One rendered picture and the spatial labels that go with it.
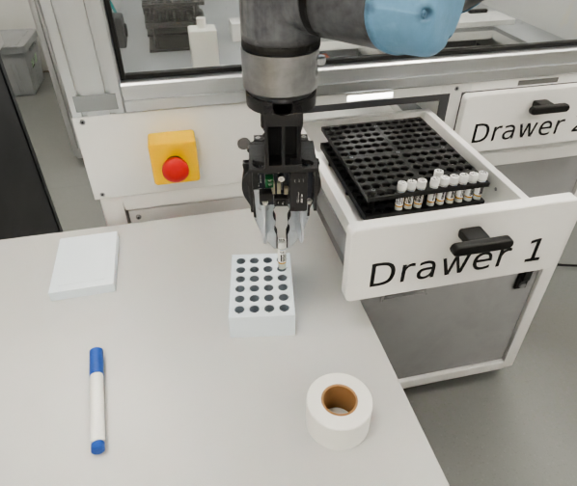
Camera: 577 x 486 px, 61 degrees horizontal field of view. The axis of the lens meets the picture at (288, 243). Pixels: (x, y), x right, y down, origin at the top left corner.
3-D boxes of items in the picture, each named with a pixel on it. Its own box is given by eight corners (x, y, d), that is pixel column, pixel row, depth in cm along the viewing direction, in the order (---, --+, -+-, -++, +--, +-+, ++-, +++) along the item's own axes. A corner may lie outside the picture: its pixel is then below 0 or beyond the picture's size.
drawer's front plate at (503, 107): (590, 139, 95) (614, 83, 89) (453, 154, 90) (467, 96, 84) (584, 134, 97) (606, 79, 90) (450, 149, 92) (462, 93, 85)
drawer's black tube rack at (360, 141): (479, 221, 71) (490, 182, 67) (363, 237, 68) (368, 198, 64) (414, 150, 88) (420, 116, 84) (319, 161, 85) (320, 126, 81)
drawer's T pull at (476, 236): (512, 249, 56) (516, 239, 55) (453, 258, 54) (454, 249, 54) (495, 230, 59) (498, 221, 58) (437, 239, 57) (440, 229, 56)
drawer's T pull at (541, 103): (568, 112, 86) (571, 104, 85) (531, 116, 85) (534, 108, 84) (556, 104, 89) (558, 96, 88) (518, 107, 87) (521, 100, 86)
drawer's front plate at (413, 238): (552, 268, 65) (583, 199, 59) (344, 302, 60) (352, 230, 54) (544, 259, 67) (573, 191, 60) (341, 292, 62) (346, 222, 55)
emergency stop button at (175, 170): (190, 182, 75) (187, 159, 73) (164, 186, 75) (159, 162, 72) (189, 173, 78) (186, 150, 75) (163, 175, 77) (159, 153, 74)
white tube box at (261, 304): (295, 335, 64) (295, 314, 61) (230, 337, 63) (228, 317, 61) (289, 272, 73) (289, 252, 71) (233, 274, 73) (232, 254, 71)
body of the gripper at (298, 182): (248, 218, 53) (241, 111, 45) (249, 176, 59) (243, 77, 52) (318, 216, 53) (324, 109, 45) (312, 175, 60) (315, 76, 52)
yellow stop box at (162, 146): (201, 183, 78) (196, 142, 74) (154, 188, 77) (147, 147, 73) (198, 168, 82) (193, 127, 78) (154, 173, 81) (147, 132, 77)
